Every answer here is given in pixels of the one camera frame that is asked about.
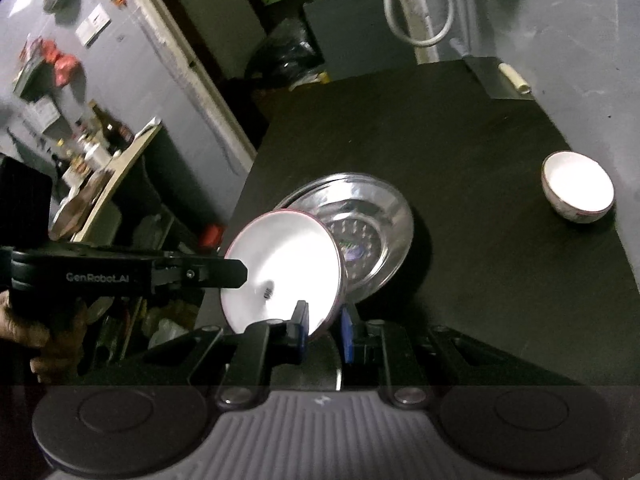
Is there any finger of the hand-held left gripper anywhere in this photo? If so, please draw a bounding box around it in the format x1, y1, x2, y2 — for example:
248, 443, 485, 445
152, 256, 248, 292

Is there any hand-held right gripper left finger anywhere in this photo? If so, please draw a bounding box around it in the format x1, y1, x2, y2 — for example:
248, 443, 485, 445
90, 301, 310, 407

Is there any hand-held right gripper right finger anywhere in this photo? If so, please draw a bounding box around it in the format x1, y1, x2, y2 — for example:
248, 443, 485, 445
341, 306, 586, 407

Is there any white ceramic bowl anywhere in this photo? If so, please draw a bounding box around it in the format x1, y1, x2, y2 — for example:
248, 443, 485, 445
541, 151, 615, 223
220, 210, 347, 337

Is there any large steel basin plate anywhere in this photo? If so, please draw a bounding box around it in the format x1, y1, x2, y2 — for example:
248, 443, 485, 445
272, 172, 416, 306

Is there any person's left hand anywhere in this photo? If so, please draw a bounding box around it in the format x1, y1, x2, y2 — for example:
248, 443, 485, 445
0, 291, 93, 385

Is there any wooden shelf board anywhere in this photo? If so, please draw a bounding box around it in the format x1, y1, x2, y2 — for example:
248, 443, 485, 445
70, 117, 163, 243

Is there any row of condiment bottles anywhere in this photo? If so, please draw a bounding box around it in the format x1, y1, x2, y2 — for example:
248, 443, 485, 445
50, 101, 136, 186

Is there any red hanging bag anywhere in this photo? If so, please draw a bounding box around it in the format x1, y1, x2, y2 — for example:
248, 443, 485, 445
47, 40, 83, 86

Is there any black garbage bag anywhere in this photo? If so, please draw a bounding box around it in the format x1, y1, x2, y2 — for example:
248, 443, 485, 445
247, 17, 326, 92

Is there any grey metal cabinet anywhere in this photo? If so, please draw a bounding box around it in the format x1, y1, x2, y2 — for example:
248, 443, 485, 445
301, 0, 418, 81

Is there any white rolled tube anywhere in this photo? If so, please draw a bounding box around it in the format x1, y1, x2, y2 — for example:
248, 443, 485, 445
450, 37, 532, 102

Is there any white door frame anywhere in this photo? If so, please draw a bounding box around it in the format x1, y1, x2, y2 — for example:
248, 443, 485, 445
110, 0, 258, 176

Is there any white wall switch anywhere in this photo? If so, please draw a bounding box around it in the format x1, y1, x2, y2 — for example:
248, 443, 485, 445
75, 4, 112, 46

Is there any white hose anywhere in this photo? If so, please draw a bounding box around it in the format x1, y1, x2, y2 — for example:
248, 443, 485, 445
384, 0, 456, 46

